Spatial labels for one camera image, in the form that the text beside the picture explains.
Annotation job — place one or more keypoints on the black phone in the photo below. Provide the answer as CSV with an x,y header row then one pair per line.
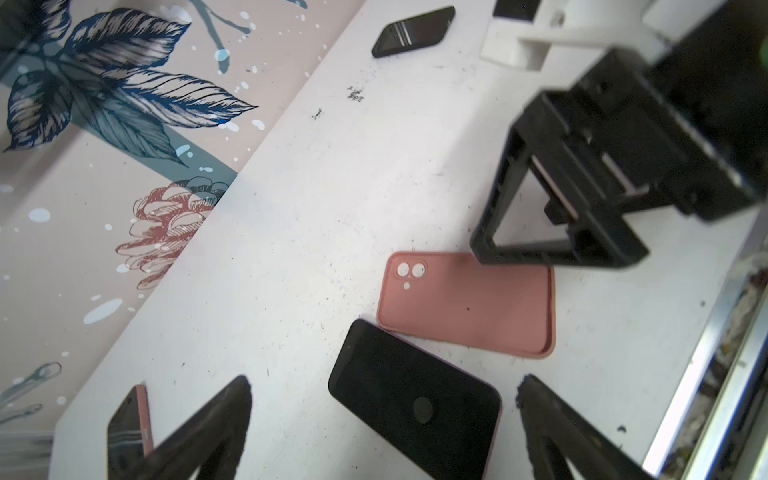
x,y
414,33
129,435
441,418

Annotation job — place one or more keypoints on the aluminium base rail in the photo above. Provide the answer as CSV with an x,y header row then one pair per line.
x,y
715,426

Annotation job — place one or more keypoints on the pink phone case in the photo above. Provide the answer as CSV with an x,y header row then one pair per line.
x,y
452,297

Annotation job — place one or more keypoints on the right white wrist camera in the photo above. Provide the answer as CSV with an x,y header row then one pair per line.
x,y
521,33

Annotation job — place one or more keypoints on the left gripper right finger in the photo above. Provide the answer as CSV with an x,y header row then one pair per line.
x,y
559,440

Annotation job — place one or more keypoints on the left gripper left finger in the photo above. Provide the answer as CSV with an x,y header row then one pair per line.
x,y
209,445

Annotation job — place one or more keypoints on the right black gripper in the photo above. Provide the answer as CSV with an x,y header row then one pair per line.
x,y
691,128

